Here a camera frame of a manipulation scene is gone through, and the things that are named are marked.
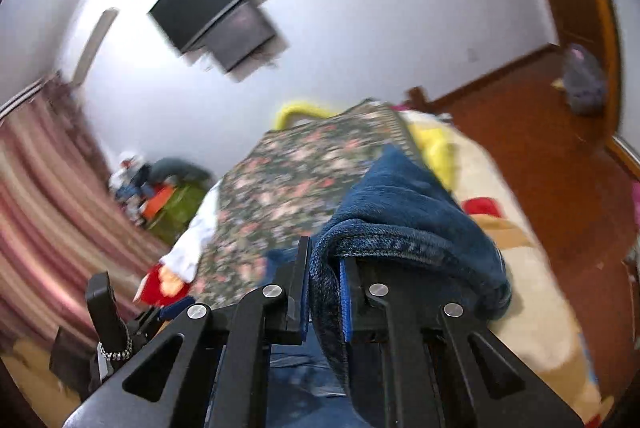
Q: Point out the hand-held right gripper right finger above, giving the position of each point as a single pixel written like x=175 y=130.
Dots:
x=346 y=303

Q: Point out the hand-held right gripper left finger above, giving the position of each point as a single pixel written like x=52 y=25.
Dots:
x=295 y=308

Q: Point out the blue denim fleece-lined jacket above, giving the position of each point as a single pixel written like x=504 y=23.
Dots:
x=400 y=208

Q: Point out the red plush toy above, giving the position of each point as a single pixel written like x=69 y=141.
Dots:
x=162 y=285

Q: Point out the striped pink curtain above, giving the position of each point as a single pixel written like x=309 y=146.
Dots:
x=55 y=218

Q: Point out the white cloth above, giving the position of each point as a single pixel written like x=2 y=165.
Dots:
x=195 y=238

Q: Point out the green box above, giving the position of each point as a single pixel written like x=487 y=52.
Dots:
x=177 y=213

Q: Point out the pile of clutter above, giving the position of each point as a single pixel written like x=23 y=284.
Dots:
x=132 y=183

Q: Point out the floral printed blanket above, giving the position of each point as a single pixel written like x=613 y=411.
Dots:
x=295 y=178

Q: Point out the yellow cartoon printed blanket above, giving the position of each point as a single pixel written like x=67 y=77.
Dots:
x=525 y=308

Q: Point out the grey bag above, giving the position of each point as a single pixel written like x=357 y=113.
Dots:
x=582 y=80

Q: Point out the wooden bed frame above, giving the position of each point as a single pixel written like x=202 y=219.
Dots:
x=417 y=100

